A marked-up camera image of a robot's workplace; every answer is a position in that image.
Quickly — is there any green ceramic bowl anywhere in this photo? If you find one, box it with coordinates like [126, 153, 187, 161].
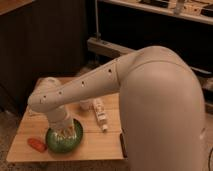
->
[45, 119, 83, 153]

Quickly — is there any black remote control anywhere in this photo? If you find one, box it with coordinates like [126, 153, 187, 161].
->
[119, 133, 127, 158]

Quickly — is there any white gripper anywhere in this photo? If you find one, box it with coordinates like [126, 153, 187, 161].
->
[50, 119, 74, 140]

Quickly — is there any white tube bottle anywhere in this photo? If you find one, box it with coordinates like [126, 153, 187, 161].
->
[93, 98, 108, 132]

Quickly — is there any small white cup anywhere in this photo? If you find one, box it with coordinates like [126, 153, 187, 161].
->
[79, 99, 92, 110]

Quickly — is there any orange carrot toy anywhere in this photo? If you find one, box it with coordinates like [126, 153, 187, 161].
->
[27, 138, 47, 153]

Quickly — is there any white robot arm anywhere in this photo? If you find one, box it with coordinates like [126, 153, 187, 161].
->
[28, 46, 206, 171]

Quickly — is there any small wooden table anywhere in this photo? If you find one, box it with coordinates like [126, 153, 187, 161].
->
[6, 94, 123, 162]

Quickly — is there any grey metal shelf rail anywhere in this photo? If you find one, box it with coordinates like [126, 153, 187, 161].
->
[86, 36, 213, 88]

